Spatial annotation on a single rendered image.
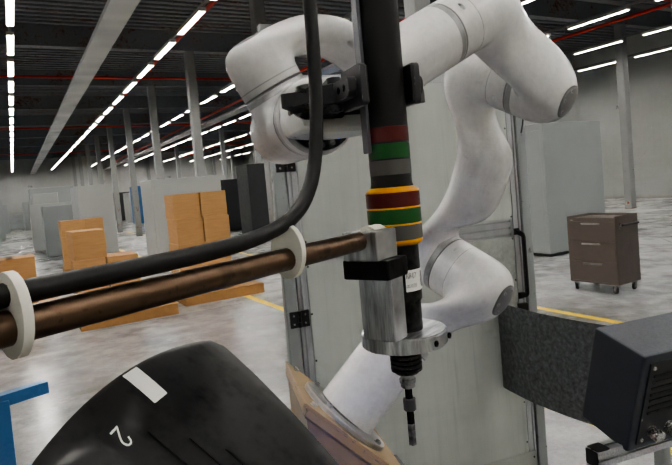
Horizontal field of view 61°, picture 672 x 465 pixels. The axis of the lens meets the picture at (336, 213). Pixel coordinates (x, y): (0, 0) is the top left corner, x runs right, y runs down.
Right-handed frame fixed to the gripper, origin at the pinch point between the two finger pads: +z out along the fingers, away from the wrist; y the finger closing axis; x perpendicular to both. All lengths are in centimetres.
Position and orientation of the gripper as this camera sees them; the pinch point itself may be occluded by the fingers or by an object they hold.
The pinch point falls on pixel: (380, 87)
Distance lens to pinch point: 47.1
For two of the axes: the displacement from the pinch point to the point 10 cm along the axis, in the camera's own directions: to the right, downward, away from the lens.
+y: -9.3, 1.0, -3.4
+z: 3.4, 0.2, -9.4
